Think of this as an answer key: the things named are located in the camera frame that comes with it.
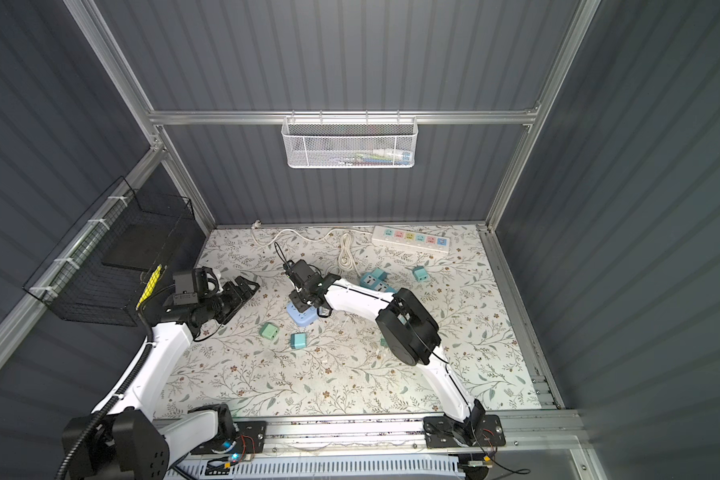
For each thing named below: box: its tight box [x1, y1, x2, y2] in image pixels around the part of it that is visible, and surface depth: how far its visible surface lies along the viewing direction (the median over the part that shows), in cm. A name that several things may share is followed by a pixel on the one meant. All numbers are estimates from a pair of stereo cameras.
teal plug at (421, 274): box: [412, 266, 430, 282], surface depth 107 cm
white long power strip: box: [372, 225, 450, 253], surface depth 114 cm
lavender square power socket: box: [286, 301, 317, 327], surface depth 94 cm
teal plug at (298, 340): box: [290, 333, 307, 349], surface depth 90 cm
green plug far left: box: [259, 322, 279, 340], surface depth 92 cm
